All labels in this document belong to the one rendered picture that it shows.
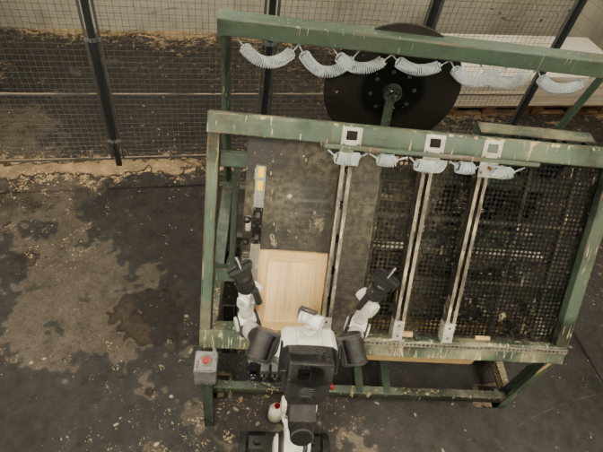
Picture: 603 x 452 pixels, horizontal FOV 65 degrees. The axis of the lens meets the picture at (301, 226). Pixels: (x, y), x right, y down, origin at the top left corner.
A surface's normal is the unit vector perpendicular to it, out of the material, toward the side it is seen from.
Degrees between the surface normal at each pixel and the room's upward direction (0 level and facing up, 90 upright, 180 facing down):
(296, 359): 23
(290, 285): 59
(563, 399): 0
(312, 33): 90
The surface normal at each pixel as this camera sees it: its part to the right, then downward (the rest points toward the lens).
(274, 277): 0.07, 0.32
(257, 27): 0.01, 0.76
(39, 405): 0.12, -0.65
